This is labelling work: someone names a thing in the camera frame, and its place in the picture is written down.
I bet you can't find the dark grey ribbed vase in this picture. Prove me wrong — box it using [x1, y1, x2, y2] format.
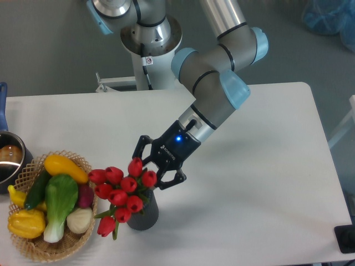
[127, 190, 159, 231]

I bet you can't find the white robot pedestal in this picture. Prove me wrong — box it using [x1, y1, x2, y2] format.
[95, 15, 184, 93]

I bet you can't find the yellow squash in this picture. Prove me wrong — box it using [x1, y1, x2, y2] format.
[44, 154, 89, 185]

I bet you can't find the small yellow gourd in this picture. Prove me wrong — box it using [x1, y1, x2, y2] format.
[7, 185, 47, 212]

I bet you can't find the white garlic bulb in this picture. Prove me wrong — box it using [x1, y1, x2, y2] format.
[67, 208, 93, 234]

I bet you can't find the red tulip bouquet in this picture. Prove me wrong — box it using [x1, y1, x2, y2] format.
[88, 158, 157, 240]

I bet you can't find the yellow bell pepper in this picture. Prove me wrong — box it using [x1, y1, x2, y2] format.
[7, 209, 46, 239]

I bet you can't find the blue plastic bag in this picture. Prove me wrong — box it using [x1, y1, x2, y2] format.
[302, 1, 354, 52]

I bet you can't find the white frame at right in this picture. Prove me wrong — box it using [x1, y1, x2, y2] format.
[328, 95, 354, 150]

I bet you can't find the blue handled steel pot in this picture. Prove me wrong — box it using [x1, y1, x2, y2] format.
[1, 82, 33, 195]

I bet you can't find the black device at edge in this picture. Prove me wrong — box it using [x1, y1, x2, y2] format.
[334, 224, 354, 254]

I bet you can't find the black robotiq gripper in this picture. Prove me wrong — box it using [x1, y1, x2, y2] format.
[132, 120, 201, 190]

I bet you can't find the green bok choy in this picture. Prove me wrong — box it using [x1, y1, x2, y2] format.
[44, 174, 78, 243]

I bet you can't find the green cucumber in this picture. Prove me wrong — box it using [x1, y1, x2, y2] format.
[24, 169, 52, 210]

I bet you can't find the woven wicker basket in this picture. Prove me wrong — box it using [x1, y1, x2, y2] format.
[11, 150, 95, 262]

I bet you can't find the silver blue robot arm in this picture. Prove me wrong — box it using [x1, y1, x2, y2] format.
[86, 1, 268, 190]

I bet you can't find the red radish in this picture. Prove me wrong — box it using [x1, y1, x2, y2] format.
[77, 185, 94, 208]

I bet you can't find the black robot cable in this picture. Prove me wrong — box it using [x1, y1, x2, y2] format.
[139, 43, 154, 91]

